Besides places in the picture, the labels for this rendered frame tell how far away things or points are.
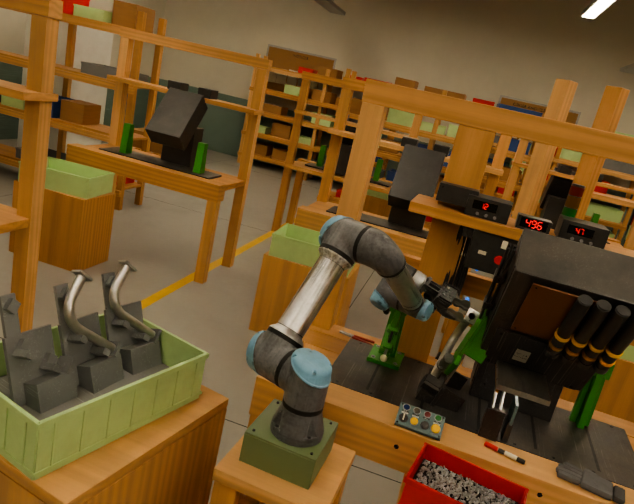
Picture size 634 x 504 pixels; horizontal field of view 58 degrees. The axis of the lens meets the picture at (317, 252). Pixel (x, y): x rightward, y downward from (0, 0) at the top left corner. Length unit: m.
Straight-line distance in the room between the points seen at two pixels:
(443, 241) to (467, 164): 0.31
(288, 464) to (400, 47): 10.89
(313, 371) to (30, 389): 0.80
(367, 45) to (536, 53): 3.20
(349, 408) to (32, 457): 0.93
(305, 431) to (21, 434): 0.72
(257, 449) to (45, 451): 0.53
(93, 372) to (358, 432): 0.86
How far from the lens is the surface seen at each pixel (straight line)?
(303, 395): 1.57
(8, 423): 1.71
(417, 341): 2.46
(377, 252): 1.65
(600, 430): 2.46
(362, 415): 1.94
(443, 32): 12.03
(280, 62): 12.58
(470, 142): 2.28
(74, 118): 7.39
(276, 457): 1.65
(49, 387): 1.83
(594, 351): 1.86
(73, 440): 1.71
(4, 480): 1.80
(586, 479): 2.05
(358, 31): 12.25
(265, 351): 1.64
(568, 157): 11.40
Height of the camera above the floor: 1.87
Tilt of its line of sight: 16 degrees down
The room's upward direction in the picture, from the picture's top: 13 degrees clockwise
